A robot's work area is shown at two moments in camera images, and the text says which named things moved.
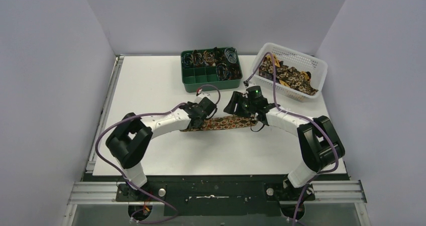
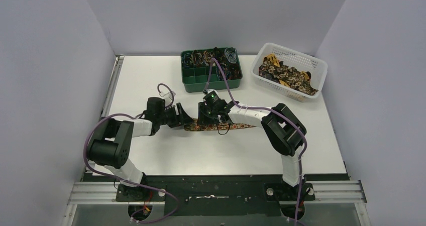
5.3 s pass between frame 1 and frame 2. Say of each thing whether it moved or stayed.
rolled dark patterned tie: stayed
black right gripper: moved
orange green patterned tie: stayed
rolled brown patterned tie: stayed
